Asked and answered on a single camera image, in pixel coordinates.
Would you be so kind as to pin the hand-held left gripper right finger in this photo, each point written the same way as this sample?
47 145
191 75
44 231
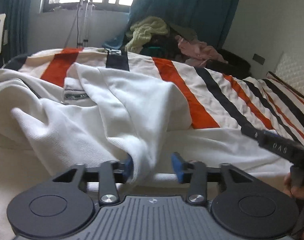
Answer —
177 167

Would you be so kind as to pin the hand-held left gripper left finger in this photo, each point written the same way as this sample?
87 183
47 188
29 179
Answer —
128 167

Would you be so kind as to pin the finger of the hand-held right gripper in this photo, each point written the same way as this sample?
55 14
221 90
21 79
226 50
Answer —
252 132

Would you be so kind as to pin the white sweatpants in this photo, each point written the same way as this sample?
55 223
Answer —
116 100

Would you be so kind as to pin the person's right hand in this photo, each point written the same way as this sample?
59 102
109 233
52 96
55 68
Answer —
298 192

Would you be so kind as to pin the striped orange black white blanket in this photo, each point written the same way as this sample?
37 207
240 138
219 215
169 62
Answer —
212 97

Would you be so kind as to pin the striped pillow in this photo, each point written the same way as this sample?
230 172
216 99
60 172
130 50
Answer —
287 85

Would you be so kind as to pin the white padded headboard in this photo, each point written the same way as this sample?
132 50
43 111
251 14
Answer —
296 72

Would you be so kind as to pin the dark armchair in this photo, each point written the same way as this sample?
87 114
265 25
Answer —
229 61

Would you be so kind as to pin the pink garment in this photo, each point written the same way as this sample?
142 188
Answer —
202 51

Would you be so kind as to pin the dark green garment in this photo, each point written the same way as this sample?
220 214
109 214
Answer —
153 50

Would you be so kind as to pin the olive green garment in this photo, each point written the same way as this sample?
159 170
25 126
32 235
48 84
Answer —
183 31

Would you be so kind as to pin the blue plastic tub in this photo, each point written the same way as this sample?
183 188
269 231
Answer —
115 43

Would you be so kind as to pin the yellow-green knitted blanket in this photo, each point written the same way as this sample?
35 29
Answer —
147 31

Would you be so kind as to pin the blue curtain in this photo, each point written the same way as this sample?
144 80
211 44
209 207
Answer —
14 10
192 7

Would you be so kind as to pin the white garment steamer stand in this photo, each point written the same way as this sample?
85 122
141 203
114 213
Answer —
84 17

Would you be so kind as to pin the dark wall switch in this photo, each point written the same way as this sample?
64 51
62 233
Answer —
258 59

